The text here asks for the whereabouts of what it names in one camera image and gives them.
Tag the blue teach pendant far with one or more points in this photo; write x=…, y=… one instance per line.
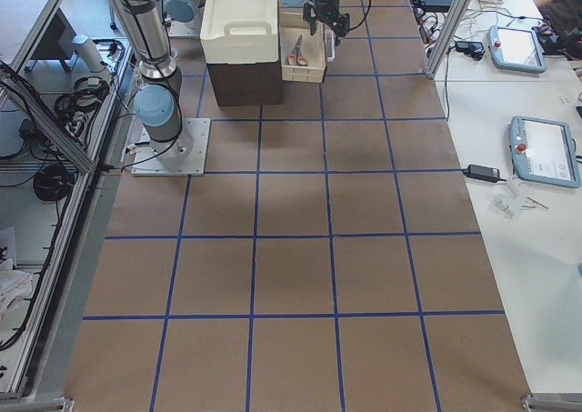
x=515, y=49

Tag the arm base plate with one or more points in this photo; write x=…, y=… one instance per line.
x=187, y=156

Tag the blue teach pendant near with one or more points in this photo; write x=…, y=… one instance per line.
x=543, y=151

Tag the wooden drawer with white handle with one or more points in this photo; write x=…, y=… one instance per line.
x=318, y=49

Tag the grey orange scissors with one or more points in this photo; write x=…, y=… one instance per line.
x=295, y=57

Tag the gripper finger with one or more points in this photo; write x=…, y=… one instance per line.
x=339, y=34
x=312, y=26

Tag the white plastic tray box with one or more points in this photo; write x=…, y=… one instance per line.
x=240, y=32

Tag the black power adapter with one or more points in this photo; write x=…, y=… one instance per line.
x=483, y=173

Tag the blue teach pendant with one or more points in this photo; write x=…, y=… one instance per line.
x=515, y=49
x=543, y=151

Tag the aluminium frame post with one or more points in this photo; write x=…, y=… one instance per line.
x=456, y=12

